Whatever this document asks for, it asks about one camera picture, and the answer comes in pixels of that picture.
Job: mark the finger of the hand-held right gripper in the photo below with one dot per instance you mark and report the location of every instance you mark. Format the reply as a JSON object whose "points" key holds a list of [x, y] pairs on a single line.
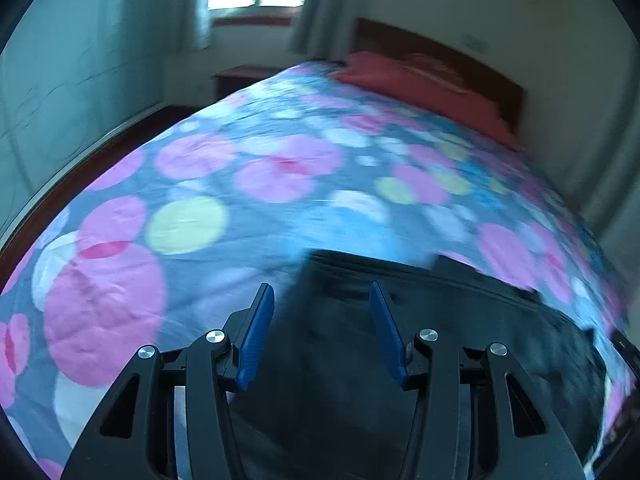
{"points": [[625, 347]]}

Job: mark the grey curtain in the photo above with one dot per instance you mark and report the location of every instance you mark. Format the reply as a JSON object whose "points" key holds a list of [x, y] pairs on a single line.
{"points": [[320, 10]]}

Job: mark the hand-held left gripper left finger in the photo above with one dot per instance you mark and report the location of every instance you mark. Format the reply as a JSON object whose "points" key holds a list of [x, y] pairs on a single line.
{"points": [[252, 340]]}

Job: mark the white sheer curtain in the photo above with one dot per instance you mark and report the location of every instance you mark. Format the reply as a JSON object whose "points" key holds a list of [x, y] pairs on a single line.
{"points": [[202, 5]]}

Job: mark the wooden nightstand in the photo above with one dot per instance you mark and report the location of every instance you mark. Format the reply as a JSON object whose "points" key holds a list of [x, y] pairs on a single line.
{"points": [[240, 76]]}

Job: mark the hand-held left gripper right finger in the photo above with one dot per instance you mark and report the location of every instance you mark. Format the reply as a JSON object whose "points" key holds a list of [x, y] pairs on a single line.
{"points": [[390, 340]]}

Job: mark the wooden headboard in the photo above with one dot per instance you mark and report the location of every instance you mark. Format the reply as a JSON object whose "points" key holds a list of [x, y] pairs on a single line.
{"points": [[380, 35]]}

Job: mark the red pillow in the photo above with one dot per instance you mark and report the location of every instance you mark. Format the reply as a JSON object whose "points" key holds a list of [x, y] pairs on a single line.
{"points": [[395, 82]]}

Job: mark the black quilted jacket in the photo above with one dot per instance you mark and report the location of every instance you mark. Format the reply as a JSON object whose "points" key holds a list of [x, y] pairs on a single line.
{"points": [[330, 360]]}

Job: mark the wooden window sill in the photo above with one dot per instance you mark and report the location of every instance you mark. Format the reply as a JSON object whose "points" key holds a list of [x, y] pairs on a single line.
{"points": [[252, 20]]}

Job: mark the polka dot bedspread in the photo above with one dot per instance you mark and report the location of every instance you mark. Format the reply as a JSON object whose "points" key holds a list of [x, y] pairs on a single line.
{"points": [[200, 170]]}

